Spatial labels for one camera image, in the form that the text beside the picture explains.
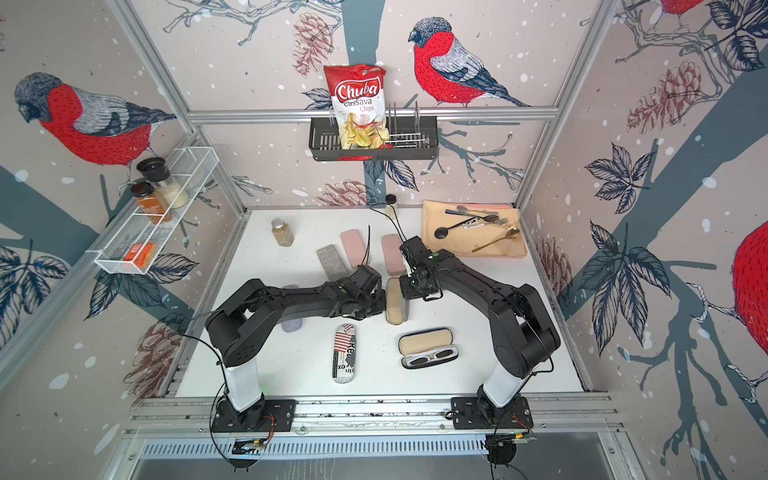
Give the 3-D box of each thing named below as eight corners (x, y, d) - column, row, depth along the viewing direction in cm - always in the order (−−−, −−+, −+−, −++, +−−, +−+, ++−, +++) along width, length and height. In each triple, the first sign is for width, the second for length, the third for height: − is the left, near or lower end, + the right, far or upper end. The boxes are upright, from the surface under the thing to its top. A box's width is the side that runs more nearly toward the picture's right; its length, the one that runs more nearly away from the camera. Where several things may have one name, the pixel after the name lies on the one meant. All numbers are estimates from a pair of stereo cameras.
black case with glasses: (402, 370, 82) (402, 367, 80) (396, 337, 88) (396, 334, 85) (458, 359, 83) (459, 356, 81) (448, 328, 89) (449, 324, 87)
